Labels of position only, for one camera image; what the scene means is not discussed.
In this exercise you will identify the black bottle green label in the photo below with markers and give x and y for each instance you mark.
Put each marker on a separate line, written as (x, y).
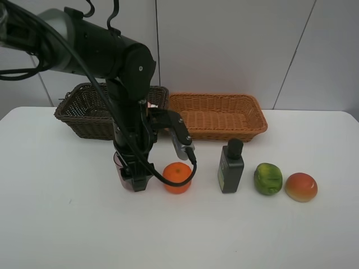
(231, 166)

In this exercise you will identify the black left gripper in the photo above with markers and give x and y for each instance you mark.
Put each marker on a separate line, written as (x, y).
(141, 175)

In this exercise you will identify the orange tangerine fruit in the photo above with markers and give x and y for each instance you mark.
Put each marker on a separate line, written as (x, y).
(177, 173)

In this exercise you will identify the dark brown wicker basket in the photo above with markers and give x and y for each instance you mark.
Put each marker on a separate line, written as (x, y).
(85, 113)

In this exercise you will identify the green fruit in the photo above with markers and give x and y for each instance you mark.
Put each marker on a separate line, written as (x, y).
(268, 179)

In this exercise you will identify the translucent purple plastic cup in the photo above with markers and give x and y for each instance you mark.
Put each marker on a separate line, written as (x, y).
(123, 166)

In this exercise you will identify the light orange wicker basket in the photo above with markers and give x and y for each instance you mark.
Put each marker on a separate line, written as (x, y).
(219, 117)

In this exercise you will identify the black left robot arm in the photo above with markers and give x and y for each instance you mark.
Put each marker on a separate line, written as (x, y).
(119, 68)

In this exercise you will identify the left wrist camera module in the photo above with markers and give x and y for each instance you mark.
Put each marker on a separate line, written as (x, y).
(167, 119)

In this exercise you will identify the red yellow mango fruit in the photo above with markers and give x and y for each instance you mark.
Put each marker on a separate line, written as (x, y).
(301, 187)

